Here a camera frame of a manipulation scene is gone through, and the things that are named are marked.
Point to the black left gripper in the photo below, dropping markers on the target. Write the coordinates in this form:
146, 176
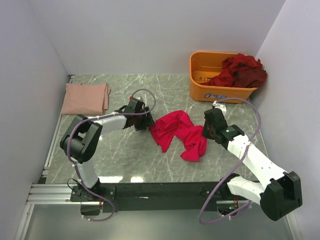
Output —
148, 121

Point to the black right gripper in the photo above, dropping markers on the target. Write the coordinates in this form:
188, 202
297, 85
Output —
205, 132

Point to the bright red t shirt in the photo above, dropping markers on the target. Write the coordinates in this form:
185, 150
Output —
178, 124

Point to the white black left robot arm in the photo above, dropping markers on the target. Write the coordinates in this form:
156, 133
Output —
81, 139

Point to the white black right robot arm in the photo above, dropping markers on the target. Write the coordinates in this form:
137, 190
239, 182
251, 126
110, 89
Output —
277, 191

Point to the orange plastic basket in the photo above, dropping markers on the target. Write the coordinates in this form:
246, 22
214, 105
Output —
203, 66

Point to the dark red crumpled t shirt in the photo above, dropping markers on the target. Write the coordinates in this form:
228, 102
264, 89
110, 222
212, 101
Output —
241, 71

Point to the folded pink t shirt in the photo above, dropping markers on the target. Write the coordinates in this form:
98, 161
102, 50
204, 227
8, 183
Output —
84, 99

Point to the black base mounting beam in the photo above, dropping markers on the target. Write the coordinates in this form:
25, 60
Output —
119, 197

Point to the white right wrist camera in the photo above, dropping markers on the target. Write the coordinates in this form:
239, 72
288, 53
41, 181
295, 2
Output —
220, 106

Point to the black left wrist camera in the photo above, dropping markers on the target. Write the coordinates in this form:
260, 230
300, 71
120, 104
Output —
136, 101

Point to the aluminium frame rail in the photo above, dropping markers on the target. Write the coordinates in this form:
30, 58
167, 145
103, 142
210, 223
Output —
49, 194

